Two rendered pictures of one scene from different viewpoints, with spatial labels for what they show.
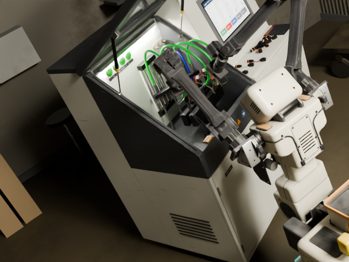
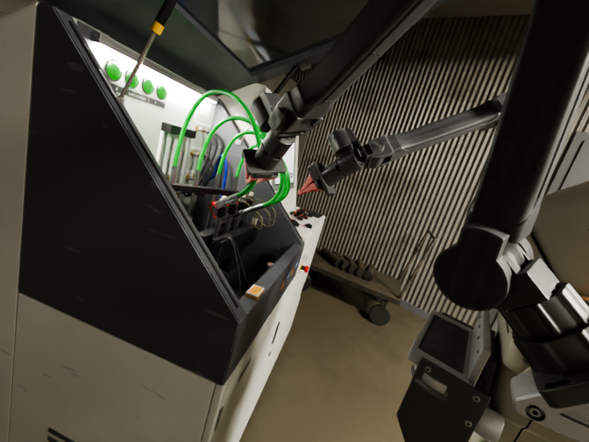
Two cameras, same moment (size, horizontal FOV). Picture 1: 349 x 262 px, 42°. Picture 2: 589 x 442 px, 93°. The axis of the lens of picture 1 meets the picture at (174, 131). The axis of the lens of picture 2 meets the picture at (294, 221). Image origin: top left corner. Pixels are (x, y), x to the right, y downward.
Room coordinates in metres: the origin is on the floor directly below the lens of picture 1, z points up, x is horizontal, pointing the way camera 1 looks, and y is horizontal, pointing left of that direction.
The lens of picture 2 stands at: (1.50, 0.20, 1.30)
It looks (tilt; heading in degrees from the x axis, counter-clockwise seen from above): 12 degrees down; 323
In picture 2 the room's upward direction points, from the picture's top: 16 degrees clockwise
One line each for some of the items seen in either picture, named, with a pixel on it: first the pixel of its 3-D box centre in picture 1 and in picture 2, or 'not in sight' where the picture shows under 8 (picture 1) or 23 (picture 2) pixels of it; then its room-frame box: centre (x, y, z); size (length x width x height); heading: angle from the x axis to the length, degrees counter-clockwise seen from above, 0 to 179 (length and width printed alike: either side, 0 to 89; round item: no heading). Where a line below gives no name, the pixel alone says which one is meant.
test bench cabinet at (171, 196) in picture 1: (217, 182); (176, 373); (2.38, -0.12, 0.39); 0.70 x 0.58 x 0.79; 133
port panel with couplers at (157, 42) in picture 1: (164, 57); (200, 153); (2.72, -0.13, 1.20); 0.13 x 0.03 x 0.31; 133
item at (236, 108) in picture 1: (230, 127); (272, 288); (2.19, -0.30, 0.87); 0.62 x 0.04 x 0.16; 133
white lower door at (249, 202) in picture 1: (253, 182); (246, 394); (2.17, -0.31, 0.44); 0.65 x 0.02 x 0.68; 133
